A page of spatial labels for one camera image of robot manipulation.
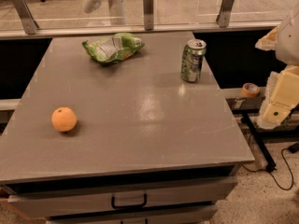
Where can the right metal railing bracket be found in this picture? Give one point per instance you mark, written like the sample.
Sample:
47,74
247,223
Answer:
223,18

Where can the grey cabinet top drawer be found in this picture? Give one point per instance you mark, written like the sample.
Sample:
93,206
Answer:
196,190

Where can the grey cabinet drawer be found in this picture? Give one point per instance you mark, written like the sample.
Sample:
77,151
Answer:
181,215
196,190

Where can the left metal railing bracket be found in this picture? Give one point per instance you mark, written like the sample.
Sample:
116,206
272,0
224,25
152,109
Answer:
29,25

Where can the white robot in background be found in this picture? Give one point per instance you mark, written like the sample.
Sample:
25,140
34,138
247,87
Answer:
115,10

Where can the metal railing bracket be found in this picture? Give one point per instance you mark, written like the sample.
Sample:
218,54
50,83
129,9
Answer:
29,25
148,8
223,18

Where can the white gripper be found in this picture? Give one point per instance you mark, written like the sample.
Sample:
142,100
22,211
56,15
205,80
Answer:
289,41

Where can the green soda can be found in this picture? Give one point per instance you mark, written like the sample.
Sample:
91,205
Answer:
192,59

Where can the black table leg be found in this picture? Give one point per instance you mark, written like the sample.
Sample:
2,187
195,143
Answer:
271,165

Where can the black drawer handle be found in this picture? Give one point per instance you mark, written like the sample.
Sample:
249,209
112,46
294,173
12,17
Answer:
128,201

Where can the middle metal railing bracket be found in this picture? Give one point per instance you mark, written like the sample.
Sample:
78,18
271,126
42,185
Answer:
148,8

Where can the grey cabinet lower drawer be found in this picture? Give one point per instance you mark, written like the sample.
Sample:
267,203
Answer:
181,215

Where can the orange fruit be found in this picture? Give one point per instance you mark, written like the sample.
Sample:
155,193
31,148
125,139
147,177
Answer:
63,119

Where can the green rice chip bag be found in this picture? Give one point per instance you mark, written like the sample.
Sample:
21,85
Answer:
114,49

